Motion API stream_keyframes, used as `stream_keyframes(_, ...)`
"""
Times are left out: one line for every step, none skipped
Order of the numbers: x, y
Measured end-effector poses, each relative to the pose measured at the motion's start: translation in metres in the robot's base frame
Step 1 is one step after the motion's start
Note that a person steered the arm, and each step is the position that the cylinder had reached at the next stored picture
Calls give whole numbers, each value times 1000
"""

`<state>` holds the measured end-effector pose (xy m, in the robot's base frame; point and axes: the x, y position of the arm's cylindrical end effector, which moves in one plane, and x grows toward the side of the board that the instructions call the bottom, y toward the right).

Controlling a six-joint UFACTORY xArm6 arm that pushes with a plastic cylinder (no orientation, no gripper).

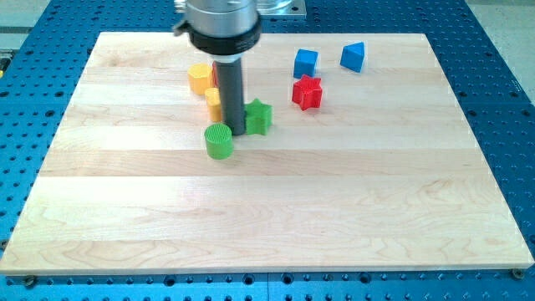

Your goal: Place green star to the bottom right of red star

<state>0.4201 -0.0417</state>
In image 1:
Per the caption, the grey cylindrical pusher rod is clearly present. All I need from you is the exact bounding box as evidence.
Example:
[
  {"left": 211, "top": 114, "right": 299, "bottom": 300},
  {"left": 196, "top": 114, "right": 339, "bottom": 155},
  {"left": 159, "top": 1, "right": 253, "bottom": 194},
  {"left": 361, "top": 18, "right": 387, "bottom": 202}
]
[{"left": 216, "top": 59, "right": 246, "bottom": 135}]

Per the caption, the green star block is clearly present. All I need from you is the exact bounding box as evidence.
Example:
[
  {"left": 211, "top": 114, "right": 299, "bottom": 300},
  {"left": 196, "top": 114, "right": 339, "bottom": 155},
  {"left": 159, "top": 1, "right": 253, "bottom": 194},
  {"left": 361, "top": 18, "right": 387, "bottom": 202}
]
[{"left": 245, "top": 99, "right": 273, "bottom": 135}]

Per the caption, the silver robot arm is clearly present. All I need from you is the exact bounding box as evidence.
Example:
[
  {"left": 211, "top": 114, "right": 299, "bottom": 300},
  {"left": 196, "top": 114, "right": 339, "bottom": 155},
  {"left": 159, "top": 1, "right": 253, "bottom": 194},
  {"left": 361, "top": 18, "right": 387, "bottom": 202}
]
[{"left": 173, "top": 0, "right": 262, "bottom": 135}]

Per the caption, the red star block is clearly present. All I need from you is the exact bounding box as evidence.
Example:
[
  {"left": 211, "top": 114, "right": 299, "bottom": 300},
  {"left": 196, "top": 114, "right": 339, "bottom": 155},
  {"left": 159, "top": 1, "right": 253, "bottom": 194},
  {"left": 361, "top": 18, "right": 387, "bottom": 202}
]
[{"left": 292, "top": 74, "right": 323, "bottom": 110}]

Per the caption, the red block behind rod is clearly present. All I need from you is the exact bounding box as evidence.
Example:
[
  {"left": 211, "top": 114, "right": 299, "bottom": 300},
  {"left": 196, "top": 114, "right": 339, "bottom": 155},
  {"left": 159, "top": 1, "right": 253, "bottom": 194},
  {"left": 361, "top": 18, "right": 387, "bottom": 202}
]
[{"left": 211, "top": 61, "right": 219, "bottom": 88}]

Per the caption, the yellow rounded block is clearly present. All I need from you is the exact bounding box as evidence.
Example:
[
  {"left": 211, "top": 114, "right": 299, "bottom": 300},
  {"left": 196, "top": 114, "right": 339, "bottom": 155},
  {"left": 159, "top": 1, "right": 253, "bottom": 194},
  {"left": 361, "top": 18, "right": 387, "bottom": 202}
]
[{"left": 205, "top": 88, "right": 222, "bottom": 122}]

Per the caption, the yellow hexagon block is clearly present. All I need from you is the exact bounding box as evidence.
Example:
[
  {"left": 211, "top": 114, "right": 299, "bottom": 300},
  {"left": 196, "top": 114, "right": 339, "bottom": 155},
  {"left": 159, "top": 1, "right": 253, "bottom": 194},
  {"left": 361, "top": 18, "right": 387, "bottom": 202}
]
[{"left": 187, "top": 63, "right": 214, "bottom": 95}]

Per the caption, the green cylinder block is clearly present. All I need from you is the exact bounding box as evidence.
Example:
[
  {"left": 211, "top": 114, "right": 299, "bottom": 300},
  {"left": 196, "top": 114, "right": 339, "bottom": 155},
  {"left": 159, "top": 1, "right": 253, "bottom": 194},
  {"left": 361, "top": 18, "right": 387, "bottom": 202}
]
[{"left": 204, "top": 123, "right": 233, "bottom": 160}]

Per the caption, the blue cube block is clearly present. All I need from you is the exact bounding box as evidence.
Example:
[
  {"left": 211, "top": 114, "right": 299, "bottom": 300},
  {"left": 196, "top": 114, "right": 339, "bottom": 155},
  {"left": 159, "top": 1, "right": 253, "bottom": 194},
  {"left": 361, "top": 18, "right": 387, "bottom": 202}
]
[{"left": 293, "top": 48, "right": 318, "bottom": 79}]

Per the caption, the blue triangular prism block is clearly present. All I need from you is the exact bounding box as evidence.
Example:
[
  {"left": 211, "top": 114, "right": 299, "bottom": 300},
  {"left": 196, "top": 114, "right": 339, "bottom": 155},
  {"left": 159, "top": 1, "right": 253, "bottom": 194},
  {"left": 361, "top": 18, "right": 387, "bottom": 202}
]
[{"left": 339, "top": 42, "right": 365, "bottom": 73}]

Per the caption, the light wooden board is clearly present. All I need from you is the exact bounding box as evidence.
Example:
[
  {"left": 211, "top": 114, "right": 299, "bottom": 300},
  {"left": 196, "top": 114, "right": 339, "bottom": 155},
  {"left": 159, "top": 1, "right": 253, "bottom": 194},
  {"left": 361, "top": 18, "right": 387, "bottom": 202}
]
[{"left": 1, "top": 32, "right": 533, "bottom": 276}]

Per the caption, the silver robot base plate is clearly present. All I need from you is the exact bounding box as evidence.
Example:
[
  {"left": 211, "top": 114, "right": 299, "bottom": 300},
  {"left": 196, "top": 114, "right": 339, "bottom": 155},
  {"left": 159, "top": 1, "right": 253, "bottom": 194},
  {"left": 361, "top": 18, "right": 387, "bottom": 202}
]
[{"left": 174, "top": 0, "right": 307, "bottom": 21}]

